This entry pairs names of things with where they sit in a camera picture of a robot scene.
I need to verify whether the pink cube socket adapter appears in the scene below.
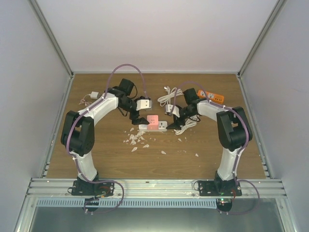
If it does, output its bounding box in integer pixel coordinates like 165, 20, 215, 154
147, 115, 159, 131

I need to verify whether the white pink power strip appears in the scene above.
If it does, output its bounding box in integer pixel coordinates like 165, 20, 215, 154
138, 121, 168, 132

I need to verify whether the orange power strip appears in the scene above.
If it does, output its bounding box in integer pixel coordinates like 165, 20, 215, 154
197, 90, 224, 104

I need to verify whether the white usb charger plug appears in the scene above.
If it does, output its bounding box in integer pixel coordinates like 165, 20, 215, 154
90, 91, 100, 100

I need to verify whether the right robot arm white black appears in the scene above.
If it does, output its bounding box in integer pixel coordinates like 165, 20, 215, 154
165, 88, 253, 196

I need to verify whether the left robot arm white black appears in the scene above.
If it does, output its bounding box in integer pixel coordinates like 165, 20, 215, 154
60, 79, 152, 195

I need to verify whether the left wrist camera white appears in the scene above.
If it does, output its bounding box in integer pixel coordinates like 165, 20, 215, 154
136, 99, 153, 111

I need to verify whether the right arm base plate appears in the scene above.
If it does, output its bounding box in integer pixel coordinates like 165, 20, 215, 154
197, 180, 242, 197

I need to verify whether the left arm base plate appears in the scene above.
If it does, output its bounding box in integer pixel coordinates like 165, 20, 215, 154
68, 179, 114, 197

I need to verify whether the grey slotted cable duct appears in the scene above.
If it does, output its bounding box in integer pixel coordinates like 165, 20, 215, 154
37, 198, 217, 209

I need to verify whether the aluminium front rail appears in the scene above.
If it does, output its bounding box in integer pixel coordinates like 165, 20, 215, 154
26, 178, 287, 199

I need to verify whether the right aluminium frame post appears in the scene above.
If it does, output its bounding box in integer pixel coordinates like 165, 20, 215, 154
237, 0, 286, 79

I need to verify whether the aluminium frame post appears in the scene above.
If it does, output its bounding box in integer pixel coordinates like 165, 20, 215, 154
237, 0, 286, 79
28, 0, 74, 79

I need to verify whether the left aluminium frame post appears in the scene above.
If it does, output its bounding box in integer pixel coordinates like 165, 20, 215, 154
28, 0, 74, 79

